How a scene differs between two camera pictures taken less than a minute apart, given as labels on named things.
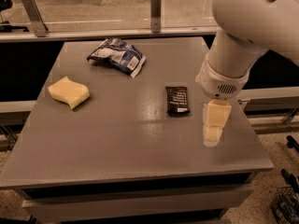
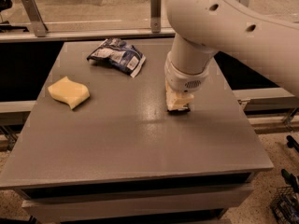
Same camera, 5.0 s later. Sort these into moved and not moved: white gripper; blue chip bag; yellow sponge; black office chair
Moved: white gripper
Not moved: black office chair; yellow sponge; blue chip bag
